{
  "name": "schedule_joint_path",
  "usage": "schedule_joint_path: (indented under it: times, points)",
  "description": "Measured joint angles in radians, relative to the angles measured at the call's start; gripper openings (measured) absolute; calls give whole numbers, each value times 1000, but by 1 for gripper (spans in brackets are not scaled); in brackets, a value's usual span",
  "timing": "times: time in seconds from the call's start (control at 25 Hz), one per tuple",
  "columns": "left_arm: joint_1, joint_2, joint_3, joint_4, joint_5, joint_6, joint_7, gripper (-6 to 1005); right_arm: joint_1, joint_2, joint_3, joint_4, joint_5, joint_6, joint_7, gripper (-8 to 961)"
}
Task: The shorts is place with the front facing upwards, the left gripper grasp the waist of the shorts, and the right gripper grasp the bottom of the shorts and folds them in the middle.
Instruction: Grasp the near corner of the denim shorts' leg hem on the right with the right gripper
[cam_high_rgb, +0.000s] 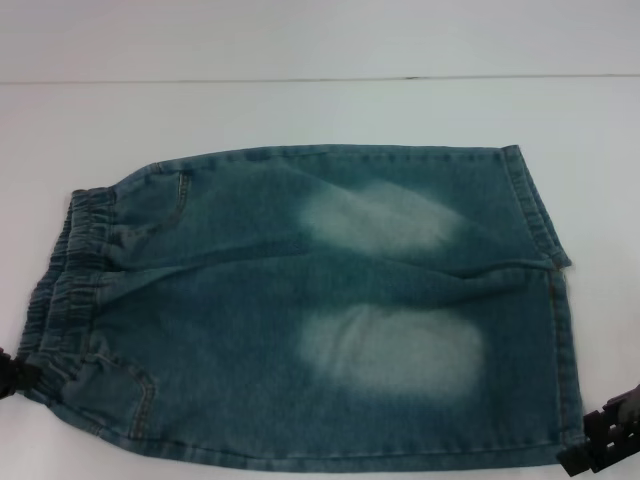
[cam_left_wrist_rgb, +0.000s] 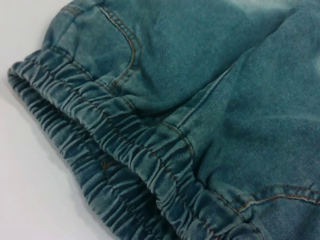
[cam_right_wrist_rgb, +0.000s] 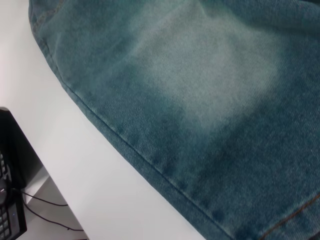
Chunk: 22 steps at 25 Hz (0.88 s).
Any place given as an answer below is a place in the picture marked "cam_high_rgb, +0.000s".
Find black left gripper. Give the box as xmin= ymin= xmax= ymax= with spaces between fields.
xmin=0 ymin=346 xmax=43 ymax=401

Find blue denim shorts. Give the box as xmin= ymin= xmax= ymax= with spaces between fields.
xmin=18 ymin=143 xmax=574 ymax=464

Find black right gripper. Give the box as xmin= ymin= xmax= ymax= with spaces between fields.
xmin=555 ymin=382 xmax=640 ymax=477

